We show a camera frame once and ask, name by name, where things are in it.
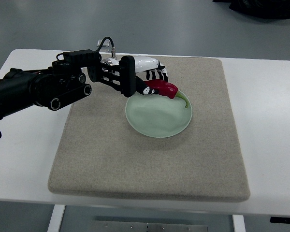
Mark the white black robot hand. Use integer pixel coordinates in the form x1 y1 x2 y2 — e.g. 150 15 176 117
134 56 168 95

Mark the red pepper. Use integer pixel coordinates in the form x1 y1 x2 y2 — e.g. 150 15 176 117
145 79 189 108

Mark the light green plate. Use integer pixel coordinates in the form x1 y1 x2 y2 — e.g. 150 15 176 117
125 91 193 138

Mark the small clear plastic box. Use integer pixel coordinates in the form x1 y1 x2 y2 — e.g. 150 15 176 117
97 39 111 52

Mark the beige felt mat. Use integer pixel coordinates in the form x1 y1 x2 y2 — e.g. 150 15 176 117
48 57 250 202

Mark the black bag on floor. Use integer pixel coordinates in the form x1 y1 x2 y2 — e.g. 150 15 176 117
213 0 290 19

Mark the white table leg left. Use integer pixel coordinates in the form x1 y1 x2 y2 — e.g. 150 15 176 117
47 204 66 232

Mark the white table leg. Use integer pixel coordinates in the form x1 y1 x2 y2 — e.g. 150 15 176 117
232 215 246 232
47 204 66 232

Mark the white table leg right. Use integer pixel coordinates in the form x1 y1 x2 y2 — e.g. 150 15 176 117
232 215 246 232

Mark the grey metal base plate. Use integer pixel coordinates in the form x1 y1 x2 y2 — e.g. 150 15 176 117
89 220 208 232

